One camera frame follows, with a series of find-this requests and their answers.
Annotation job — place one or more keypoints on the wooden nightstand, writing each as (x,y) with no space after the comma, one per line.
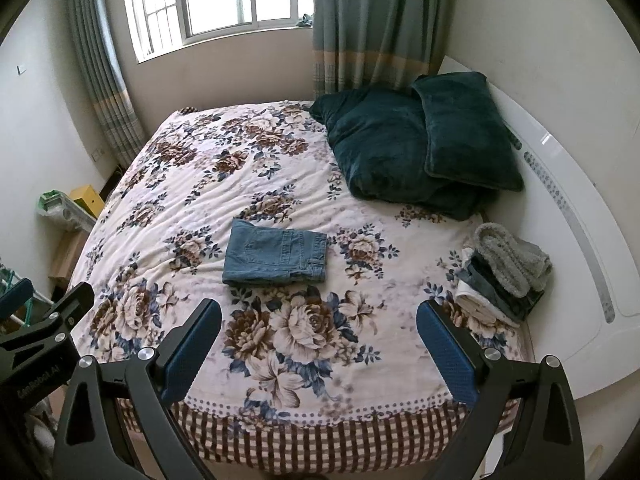
(67,257)

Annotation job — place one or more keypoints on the dark green folded quilt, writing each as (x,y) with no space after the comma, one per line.
(375,150)

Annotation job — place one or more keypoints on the grey fleece garment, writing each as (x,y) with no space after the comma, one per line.
(510,260)

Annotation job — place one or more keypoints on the grey-green curtain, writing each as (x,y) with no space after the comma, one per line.
(105,70)
(375,20)

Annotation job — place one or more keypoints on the wall socket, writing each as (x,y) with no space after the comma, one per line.
(98,153)

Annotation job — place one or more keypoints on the dark grey folded clothes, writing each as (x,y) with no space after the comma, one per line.
(492,295)

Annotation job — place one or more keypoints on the dark green pillow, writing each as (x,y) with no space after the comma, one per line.
(465,130)

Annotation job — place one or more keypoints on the blue denim pants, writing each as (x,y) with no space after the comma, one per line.
(270,255)

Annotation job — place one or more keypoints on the yellow box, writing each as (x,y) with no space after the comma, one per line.
(87,200)

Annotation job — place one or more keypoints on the white bed headboard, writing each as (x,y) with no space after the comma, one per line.
(565,270)

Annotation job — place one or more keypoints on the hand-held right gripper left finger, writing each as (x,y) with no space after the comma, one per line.
(192,345)

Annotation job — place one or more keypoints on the small grey cloth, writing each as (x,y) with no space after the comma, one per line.
(305,20)

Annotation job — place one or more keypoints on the floral printed blanket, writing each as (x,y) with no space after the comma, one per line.
(250,170)

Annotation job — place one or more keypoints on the clear plastic box green lid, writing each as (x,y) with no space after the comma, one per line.
(60,210)

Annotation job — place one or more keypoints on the white and teal drying rack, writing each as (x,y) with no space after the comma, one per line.
(7,270)

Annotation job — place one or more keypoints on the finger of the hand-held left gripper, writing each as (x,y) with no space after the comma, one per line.
(15,300)
(65,310)

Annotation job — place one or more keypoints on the white folded cloth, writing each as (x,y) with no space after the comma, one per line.
(475,305)

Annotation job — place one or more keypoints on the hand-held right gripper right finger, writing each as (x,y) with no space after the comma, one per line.
(445,350)

